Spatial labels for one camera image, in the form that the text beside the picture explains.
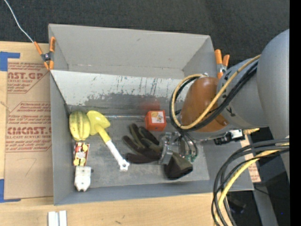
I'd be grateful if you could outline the dark brown glove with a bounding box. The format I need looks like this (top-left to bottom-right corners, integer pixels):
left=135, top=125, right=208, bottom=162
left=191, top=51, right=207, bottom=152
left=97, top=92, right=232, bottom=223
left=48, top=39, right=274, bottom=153
left=122, top=123, right=194, bottom=181

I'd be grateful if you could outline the orange cube box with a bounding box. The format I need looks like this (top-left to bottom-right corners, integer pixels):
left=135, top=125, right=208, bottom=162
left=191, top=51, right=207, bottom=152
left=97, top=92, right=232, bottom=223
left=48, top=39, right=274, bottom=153
left=144, top=110, right=167, bottom=132

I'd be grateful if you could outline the red packet with toy pieces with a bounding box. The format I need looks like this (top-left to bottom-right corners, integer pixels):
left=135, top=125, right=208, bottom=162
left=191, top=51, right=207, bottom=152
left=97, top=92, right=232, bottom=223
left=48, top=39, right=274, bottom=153
left=72, top=142, right=91, bottom=167

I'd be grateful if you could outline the yellow-green striped toy squash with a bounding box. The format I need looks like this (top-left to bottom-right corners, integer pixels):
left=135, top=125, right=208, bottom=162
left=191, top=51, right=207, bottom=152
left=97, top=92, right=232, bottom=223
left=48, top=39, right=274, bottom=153
left=69, top=110, right=91, bottom=141

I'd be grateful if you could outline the white plastic block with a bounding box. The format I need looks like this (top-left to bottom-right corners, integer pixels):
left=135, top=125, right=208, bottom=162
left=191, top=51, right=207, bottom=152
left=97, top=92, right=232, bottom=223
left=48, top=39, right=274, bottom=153
left=73, top=166, right=92, bottom=193

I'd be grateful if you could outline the grey metal bin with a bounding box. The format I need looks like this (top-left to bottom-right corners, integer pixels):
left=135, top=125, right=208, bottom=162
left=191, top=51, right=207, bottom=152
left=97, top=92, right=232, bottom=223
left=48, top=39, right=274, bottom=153
left=48, top=24, right=254, bottom=206

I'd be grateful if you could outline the brown cardboard board, red print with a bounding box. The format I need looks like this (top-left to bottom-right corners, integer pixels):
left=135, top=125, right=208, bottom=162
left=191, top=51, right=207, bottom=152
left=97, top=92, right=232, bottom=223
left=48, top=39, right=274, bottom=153
left=0, top=40, right=54, bottom=203

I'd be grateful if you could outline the black cylinder on white bracket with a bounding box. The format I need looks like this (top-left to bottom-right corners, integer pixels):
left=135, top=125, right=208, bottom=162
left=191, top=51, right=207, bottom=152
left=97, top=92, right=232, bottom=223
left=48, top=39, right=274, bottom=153
left=213, top=128, right=260, bottom=146

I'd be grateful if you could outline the yellow scoop with white handle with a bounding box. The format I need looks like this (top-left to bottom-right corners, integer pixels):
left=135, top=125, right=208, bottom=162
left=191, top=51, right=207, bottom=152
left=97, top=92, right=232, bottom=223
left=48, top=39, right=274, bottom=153
left=86, top=110, right=130, bottom=172

